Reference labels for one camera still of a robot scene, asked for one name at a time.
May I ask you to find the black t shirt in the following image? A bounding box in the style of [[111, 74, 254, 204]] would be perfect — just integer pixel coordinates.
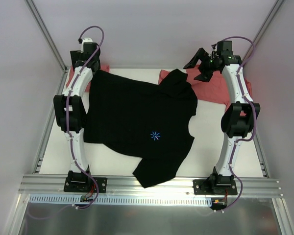
[[83, 70, 197, 188]]

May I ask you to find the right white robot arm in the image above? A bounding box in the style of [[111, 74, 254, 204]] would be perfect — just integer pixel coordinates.
[[184, 37, 260, 194]]

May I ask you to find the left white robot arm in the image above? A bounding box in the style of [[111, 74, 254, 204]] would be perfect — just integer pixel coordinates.
[[53, 38, 100, 192]]

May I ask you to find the folded red t shirt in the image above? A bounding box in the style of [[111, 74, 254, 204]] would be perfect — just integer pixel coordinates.
[[66, 64, 110, 93]]

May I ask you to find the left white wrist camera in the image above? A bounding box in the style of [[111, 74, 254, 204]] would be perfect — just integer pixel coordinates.
[[78, 37, 93, 53]]

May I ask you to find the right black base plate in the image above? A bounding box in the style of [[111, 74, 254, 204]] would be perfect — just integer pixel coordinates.
[[193, 179, 238, 195]]

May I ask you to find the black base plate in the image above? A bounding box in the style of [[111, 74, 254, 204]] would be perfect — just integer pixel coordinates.
[[63, 172, 107, 193], [193, 179, 238, 195]]

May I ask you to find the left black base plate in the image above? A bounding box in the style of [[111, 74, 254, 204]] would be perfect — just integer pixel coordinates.
[[63, 172, 107, 193]]

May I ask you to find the aluminium front rail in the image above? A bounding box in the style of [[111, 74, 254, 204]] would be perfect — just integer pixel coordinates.
[[18, 174, 284, 197]]

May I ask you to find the white slotted cable duct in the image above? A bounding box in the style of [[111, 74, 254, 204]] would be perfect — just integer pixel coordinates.
[[29, 194, 212, 207]]

